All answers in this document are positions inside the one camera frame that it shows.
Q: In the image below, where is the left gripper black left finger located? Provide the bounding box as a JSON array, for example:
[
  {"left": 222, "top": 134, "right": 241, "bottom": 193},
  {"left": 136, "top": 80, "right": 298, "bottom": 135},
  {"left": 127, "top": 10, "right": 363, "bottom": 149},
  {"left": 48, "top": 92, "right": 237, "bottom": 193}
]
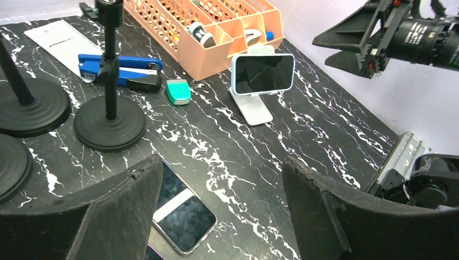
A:
[{"left": 1, "top": 154, "right": 163, "bottom": 259}]

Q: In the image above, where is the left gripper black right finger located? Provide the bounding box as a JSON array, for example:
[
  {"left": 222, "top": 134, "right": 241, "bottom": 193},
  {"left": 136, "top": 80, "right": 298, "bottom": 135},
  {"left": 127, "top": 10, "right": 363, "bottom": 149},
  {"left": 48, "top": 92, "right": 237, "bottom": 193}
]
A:
[{"left": 282, "top": 155, "right": 458, "bottom": 259}]

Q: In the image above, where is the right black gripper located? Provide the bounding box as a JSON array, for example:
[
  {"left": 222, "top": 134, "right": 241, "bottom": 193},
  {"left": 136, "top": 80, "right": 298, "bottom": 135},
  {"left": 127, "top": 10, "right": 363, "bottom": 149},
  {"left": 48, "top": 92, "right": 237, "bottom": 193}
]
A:
[{"left": 312, "top": 1, "right": 405, "bottom": 79}]

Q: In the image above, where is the purple-edged phone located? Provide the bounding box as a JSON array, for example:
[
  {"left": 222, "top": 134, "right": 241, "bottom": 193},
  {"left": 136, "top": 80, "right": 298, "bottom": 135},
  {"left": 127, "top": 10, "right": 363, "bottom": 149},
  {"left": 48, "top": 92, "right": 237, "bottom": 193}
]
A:
[{"left": 144, "top": 244, "right": 165, "bottom": 260}]

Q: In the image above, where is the clear-case phone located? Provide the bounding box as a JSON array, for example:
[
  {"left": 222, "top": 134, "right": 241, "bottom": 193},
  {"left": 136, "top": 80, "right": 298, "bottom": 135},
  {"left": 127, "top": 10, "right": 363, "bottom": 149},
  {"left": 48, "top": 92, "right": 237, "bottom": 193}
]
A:
[{"left": 153, "top": 162, "right": 217, "bottom": 256}]

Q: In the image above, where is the black phone stand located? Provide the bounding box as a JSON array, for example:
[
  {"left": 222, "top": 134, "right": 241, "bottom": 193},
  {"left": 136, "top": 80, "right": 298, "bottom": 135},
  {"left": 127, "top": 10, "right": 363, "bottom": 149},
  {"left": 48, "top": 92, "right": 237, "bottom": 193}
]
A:
[
  {"left": 74, "top": 1, "right": 146, "bottom": 153},
  {"left": 1, "top": 134, "right": 32, "bottom": 205},
  {"left": 1, "top": 37, "right": 71, "bottom": 138}
]

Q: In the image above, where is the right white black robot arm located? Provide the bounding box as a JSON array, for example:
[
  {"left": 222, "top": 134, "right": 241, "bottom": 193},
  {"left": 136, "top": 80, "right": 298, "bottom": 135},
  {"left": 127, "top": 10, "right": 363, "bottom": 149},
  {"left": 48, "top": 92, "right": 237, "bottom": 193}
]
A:
[{"left": 312, "top": 1, "right": 458, "bottom": 79}]

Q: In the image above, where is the light blue phone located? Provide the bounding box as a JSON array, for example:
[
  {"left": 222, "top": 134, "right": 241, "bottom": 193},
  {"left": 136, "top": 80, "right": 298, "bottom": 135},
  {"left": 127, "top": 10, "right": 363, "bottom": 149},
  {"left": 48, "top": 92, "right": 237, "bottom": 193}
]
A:
[{"left": 231, "top": 53, "right": 296, "bottom": 95}]

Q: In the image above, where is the blue capped tube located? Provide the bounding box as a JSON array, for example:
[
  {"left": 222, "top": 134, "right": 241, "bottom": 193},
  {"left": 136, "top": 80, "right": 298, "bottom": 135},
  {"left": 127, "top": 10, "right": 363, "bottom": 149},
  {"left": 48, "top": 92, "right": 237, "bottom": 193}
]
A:
[{"left": 266, "top": 31, "right": 274, "bottom": 42}]

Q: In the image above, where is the white tape dispenser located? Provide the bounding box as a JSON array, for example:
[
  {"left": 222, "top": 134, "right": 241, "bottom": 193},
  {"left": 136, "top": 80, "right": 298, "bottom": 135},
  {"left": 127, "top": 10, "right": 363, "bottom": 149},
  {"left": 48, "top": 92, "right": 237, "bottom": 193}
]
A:
[{"left": 244, "top": 29, "right": 263, "bottom": 47}]

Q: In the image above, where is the teal white eraser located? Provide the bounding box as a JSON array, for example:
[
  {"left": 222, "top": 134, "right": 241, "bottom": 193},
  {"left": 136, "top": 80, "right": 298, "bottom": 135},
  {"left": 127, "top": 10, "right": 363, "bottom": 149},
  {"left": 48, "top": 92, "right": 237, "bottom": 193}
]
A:
[{"left": 166, "top": 79, "right": 191, "bottom": 106}]

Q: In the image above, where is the blue black stapler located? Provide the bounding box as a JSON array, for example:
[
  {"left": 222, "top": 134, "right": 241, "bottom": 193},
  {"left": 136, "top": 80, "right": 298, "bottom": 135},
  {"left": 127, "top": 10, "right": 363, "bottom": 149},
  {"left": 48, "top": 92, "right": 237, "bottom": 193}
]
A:
[{"left": 78, "top": 54, "right": 163, "bottom": 93}]

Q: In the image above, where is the orange file organizer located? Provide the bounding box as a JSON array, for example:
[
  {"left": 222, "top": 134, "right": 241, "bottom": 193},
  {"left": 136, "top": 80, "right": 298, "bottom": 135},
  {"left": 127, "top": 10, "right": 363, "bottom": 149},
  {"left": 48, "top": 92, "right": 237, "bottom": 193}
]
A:
[{"left": 123, "top": 0, "right": 284, "bottom": 80}]

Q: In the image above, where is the white paper sheet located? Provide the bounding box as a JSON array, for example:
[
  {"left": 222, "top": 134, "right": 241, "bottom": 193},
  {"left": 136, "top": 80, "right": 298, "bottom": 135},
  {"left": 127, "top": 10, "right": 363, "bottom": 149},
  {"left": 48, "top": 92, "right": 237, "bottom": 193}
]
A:
[{"left": 24, "top": 20, "right": 102, "bottom": 83}]

